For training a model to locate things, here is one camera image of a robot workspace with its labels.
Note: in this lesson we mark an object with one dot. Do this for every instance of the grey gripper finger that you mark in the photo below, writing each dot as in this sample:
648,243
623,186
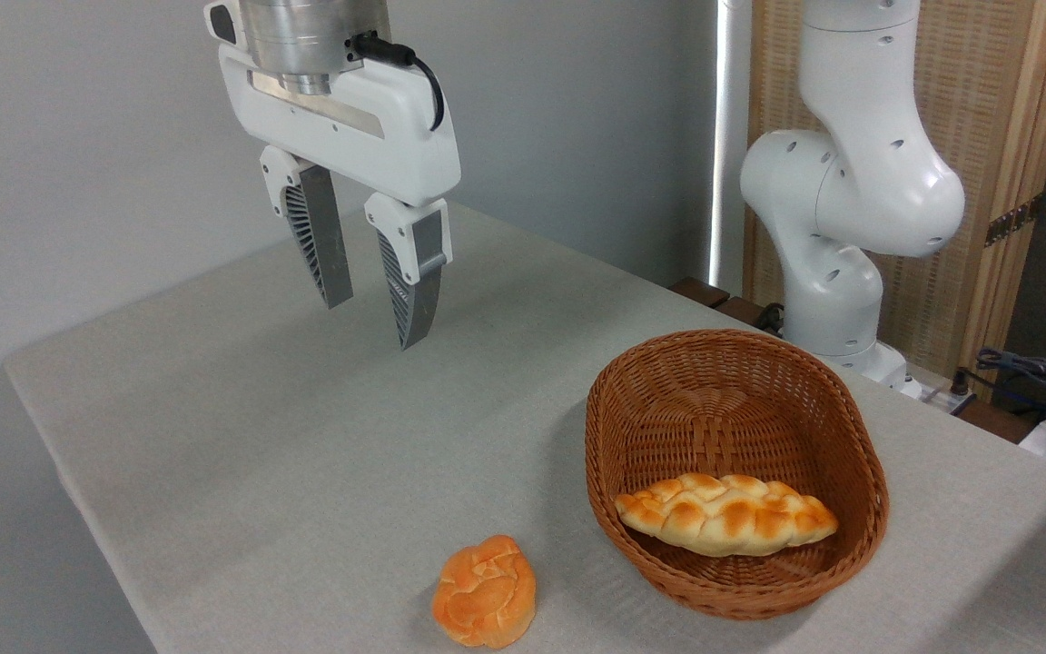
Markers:
323,236
414,272

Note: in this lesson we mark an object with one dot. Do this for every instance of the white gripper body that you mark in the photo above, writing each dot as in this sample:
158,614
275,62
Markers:
396,136

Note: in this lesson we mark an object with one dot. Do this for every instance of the round orange bread bun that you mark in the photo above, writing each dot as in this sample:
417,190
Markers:
485,592

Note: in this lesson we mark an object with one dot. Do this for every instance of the brown wicker basket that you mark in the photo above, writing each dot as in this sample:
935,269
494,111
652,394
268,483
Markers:
741,418

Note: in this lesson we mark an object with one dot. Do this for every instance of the long braided bread loaf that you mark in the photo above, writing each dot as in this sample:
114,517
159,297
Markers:
727,515

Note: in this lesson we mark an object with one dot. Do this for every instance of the grey tablecloth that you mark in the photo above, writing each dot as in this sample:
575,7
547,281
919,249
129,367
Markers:
305,436

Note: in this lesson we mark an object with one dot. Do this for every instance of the dark brown wooden block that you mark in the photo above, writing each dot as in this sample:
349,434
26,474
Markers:
698,292
741,311

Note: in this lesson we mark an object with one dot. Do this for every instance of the white vertical pole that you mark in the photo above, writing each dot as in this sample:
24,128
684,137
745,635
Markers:
730,136

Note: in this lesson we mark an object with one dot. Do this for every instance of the bamboo folding screen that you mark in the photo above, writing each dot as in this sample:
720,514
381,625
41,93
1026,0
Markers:
986,109

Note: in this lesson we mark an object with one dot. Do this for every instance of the metal screen hinge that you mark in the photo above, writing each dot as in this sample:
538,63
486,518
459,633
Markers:
1013,221

